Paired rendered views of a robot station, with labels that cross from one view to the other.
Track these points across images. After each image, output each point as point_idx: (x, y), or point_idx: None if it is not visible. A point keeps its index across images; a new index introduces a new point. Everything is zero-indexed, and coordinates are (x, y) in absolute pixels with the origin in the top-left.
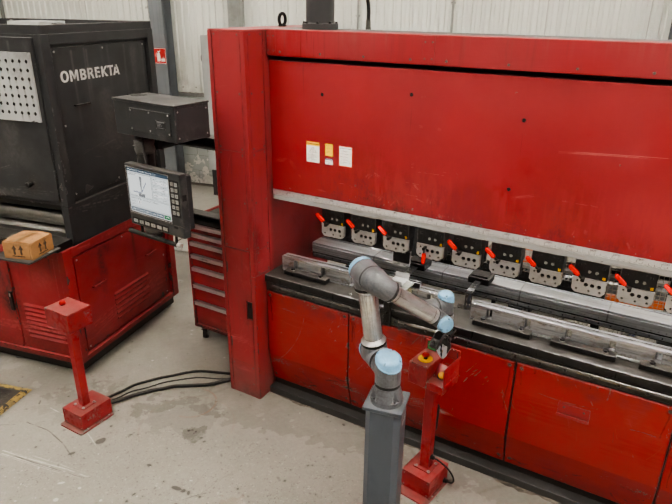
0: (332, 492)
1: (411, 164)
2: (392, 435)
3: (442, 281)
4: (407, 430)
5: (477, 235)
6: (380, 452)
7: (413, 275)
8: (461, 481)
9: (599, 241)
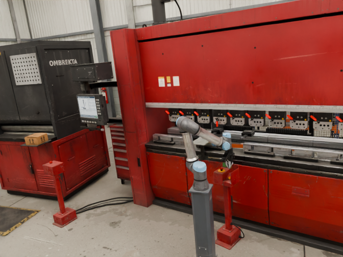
0: (182, 245)
1: (206, 79)
2: (205, 204)
3: None
4: (220, 215)
5: (241, 108)
6: (200, 215)
7: None
8: (248, 237)
9: (300, 100)
